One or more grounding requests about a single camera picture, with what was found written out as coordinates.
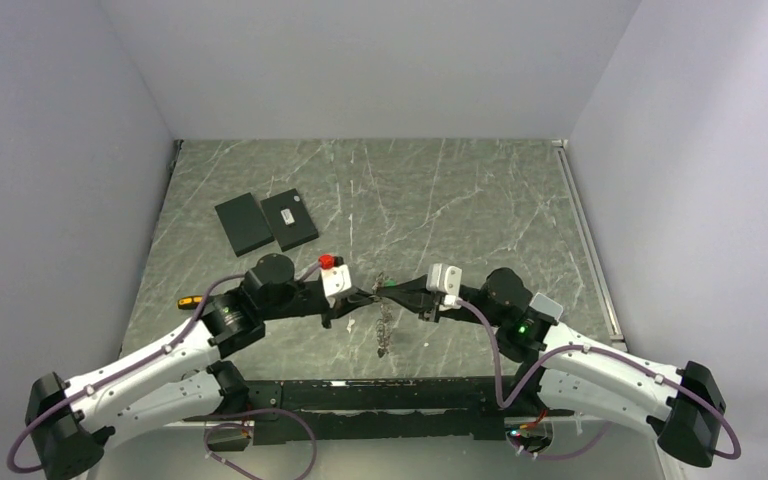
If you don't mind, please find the black box with label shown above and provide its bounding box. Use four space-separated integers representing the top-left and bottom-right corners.
261 189 319 252

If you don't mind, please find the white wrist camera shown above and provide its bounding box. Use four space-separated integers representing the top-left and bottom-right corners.
320 265 356 301
426 263 462 311

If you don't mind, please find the yellow handled screwdriver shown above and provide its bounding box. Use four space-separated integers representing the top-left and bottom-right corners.
176 295 203 311

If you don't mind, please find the silver keyring chain with keys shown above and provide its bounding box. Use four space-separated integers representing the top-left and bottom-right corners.
370 271 399 360

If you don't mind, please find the black box lid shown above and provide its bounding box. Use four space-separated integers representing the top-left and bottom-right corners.
214 193 274 257

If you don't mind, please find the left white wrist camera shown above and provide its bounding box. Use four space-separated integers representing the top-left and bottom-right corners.
320 265 356 301

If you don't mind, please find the aluminium frame rail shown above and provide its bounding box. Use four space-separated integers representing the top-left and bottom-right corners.
551 139 628 352

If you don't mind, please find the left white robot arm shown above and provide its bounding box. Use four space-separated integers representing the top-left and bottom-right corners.
7 254 375 479

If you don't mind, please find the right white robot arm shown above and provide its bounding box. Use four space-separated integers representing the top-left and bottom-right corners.
376 264 741 468

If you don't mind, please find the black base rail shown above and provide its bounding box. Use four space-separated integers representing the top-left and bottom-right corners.
206 376 549 446

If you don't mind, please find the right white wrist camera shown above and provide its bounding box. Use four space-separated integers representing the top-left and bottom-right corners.
426 263 462 311

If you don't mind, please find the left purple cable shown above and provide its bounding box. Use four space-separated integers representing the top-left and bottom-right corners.
6 259 326 480

